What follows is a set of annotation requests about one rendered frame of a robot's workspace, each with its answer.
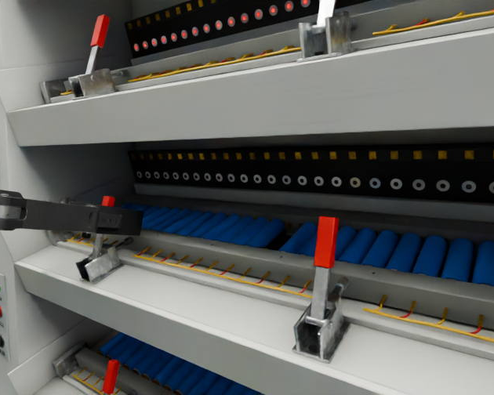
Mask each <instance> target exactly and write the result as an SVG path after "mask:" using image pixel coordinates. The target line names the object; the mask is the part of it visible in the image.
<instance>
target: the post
mask: <svg viewBox="0 0 494 395"><path fill-rule="evenodd" d="M101 15H106V16H108V17H109V18H110V21H109V24H108V28H107V33H106V37H105V40H104V46H103V48H100V51H99V55H98V58H102V57H109V56H116V57H117V59H118V64H119V67H120V69H122V68H125V67H131V66H132V62H131V59H133V54H132V51H131V48H130V44H129V39H128V36H127V33H126V29H125V25H124V22H127V21H130V20H132V19H133V12H132V0H0V70H5V69H11V68H18V67H30V66H37V65H44V64H51V63H63V62H70V61H76V60H89V58H90V54H91V51H92V46H91V41H92V38H93V32H94V29H95V26H96V21H97V17H98V16H101ZM129 150H136V144H135V142H122V143H86V144H68V145H48V146H30V147H19V146H18V144H17V141H16V138H15V136H14V134H13V131H12V128H11V126H10V123H9V120H8V118H7V116H6V114H5V111H4V108H3V106H2V103H1V100H0V190H9V191H16V192H19V193H21V194H22V196H23V198H26V199H32V200H39V201H46V200H50V201H53V202H57V203H59V202H60V196H62V197H69V198H73V197H75V196H78V195H79V194H83V193H85V192H87V191H89V190H92V189H94V188H97V187H99V186H102V185H104V184H106V183H109V182H111V181H113V180H116V179H118V178H120V180H121V182H122V187H123V190H124V192H125V197H128V196H129V195H132V194H136V190H135V187H134V184H135V183H136V179H135V176H134V173H133V168H132V166H131V163H130V160H129V155H128V152H127V151H129ZM0 274H2V275H4V276H5V286H6V300H7V314H8V327H9V353H10V361H7V360H6V359H5V358H4V357H2V356H0V395H17V393H16V391H15V389H14V387H13V384H12V383H11V381H10V379H9V377H8V375H7V374H9V373H10V372H11V371H12V370H14V369H15V368H17V367H18V366H20V365H21V364H22V363H23V362H25V361H27V360H28V359H29V358H31V357H33V356H34V355H35V354H36V353H38V352H39V351H41V350H42V349H44V348H45V347H47V346H48V345H49V344H50V343H52V342H54V341H55V340H56V339H58V338H59V337H61V336H62V335H63V334H65V333H66V332H68V331H69V330H71V329H72V328H73V327H75V326H76V325H77V324H79V323H81V322H82V321H83V320H85V319H86V318H87V317H85V316H82V315H81V314H79V313H75V312H74V311H72V310H69V309H67V308H64V307H62V306H59V305H57V304H55V303H52V302H50V301H49V300H46V299H43V298H41V297H39V296H37V295H34V294H32V293H30V292H27V291H26V289H25V287H24V284H23V282H22V280H21V279H20V275H19V274H18V272H17V270H16V267H15V265H14V262H13V260H12V258H11V256H10V254H9V251H8V249H7V247H6V245H5V242H4V241H3V238H2V235H1V234H0Z"/></svg>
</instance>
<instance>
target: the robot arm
mask: <svg viewBox="0 0 494 395"><path fill-rule="evenodd" d="M69 201H70V198H69V197H62V196H60V202H59V203H57V202H53V201H50V200H46V201H39V200H32V199H26V198H23V196H22V194H21V193H19V192H16V191H9V190H0V230H7V231H12V230H15V229H30V230H59V231H74V232H82V237H84V238H91V234H113V235H127V236H140V232H141V227H142V222H143V211H140V210H134V209H127V208H116V207H111V206H104V205H93V204H86V203H79V202H73V201H70V204H69Z"/></svg>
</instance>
